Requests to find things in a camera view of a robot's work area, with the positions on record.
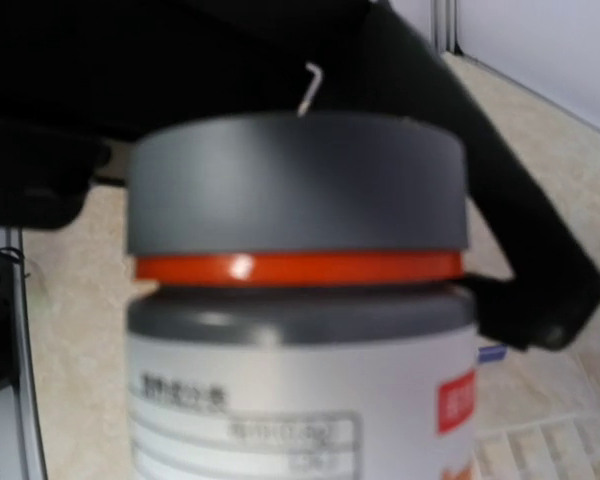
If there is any front aluminium rail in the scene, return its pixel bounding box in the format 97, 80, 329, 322
0, 226, 48, 480

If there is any grey round bottle cap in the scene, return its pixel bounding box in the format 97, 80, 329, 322
127, 112, 468, 257

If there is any left aluminium frame post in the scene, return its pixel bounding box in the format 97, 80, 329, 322
430, 0, 464, 56

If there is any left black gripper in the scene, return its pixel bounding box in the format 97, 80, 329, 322
0, 1, 371, 230

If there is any orange pill bottle grey cap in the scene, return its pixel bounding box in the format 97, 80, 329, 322
127, 251, 477, 479

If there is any clear plastic pill organizer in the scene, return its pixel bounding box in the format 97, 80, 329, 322
472, 344, 600, 479

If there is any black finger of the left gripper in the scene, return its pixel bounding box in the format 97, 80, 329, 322
369, 2, 600, 351

